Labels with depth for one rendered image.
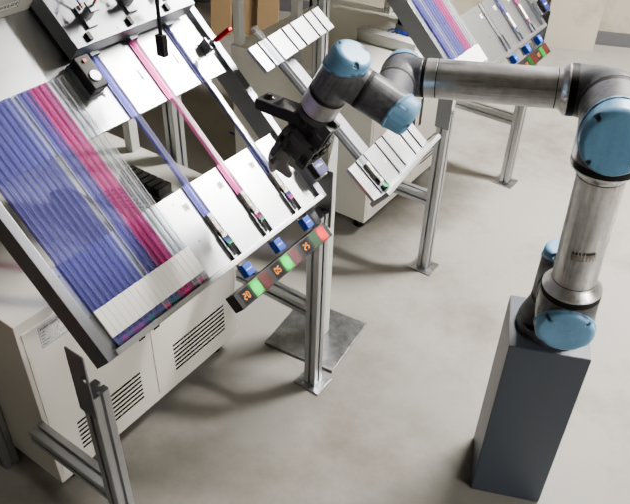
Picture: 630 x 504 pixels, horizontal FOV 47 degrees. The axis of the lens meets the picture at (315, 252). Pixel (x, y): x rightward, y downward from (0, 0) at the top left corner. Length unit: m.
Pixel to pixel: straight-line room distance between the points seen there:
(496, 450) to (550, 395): 0.25
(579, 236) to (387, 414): 1.02
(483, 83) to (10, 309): 1.10
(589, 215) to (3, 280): 1.26
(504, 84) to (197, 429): 1.32
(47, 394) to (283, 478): 0.67
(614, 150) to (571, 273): 0.28
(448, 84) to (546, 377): 0.73
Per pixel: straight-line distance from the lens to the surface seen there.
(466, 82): 1.41
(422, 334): 2.48
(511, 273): 2.80
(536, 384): 1.79
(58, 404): 1.89
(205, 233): 1.58
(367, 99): 1.32
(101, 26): 1.63
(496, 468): 2.03
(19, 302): 1.73
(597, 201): 1.36
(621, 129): 1.27
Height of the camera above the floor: 1.71
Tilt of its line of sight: 38 degrees down
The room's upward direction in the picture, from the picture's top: 2 degrees clockwise
